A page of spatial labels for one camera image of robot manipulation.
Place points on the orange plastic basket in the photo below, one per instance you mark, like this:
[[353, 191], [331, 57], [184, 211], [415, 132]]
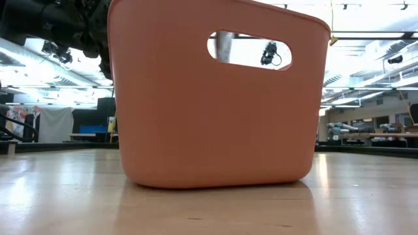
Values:
[[215, 130]]

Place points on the yellow and white box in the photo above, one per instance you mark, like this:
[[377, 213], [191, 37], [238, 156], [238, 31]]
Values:
[[111, 124]]

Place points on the grey cloth cover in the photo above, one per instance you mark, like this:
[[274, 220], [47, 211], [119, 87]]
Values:
[[55, 125]]

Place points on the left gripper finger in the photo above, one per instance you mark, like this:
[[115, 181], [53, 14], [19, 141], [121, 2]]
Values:
[[106, 63]]

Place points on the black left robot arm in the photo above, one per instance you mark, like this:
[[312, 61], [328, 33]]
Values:
[[19, 19]]

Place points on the large black monitor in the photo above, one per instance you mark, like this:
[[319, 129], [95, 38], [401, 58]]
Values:
[[106, 109]]

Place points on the colourful poster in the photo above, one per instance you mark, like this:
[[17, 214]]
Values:
[[19, 117]]

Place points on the black ceiling-mounted device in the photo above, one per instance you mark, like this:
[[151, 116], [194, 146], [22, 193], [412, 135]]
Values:
[[60, 55], [395, 59]]

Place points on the black overhead camera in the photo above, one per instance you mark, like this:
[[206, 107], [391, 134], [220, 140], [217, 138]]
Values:
[[269, 53]]

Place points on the hanging linear light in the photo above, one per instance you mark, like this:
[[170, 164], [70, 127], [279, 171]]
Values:
[[343, 103]]

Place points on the teal machine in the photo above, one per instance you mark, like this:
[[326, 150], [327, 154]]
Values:
[[339, 128]]

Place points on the grey metal pole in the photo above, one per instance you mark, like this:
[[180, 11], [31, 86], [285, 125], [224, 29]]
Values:
[[224, 47]]

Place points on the wooden workbench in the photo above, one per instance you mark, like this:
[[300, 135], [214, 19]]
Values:
[[385, 134]]

